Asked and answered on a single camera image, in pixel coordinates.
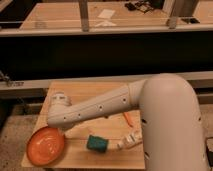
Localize orange ceramic bowl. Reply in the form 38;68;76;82
26;126;65;166

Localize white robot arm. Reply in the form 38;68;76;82
47;73;211;171

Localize orange marker pen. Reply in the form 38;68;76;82
123;112;133;127

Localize green sponge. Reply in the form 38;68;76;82
86;135;109;153

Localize clear plastic bottle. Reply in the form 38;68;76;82
117;131;142;149

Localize white paper sheet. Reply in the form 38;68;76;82
98;9;115;19

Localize grey metal post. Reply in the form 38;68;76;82
166;0;199;29
78;0;89;32

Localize black cables and devices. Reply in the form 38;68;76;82
124;0;165;14

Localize grey metal post right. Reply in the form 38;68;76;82
166;0;199;29

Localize metal clamp bracket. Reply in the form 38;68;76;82
0;70;24;87

